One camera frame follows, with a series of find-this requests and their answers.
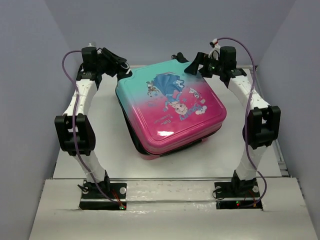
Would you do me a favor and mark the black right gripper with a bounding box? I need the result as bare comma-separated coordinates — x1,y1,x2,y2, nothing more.
184,53,224,79

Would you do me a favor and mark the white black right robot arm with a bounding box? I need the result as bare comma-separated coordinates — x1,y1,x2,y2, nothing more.
184,46,281,201

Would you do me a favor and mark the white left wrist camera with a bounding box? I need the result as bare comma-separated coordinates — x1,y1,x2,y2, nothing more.
86,41,98,50

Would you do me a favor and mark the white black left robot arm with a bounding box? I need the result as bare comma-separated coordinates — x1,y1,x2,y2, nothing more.
54,45,132,199

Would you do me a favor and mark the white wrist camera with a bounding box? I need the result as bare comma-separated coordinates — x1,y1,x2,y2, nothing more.
86,41,98,50
208,38,221,60

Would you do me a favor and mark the pink teal kids suitcase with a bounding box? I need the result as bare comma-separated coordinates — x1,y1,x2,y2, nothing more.
115,53,227,159

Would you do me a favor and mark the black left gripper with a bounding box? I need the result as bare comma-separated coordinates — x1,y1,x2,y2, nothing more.
96,47,127,77

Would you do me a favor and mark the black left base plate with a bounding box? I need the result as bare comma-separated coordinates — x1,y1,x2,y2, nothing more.
77,180,127,211

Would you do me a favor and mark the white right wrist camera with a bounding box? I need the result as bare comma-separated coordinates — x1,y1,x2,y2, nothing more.
208,38,221,60

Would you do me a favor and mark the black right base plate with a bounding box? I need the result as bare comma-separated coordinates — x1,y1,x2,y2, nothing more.
212,181,263,210

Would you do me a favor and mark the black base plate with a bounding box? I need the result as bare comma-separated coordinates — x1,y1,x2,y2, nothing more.
212,181,263,210
77,180,127,211

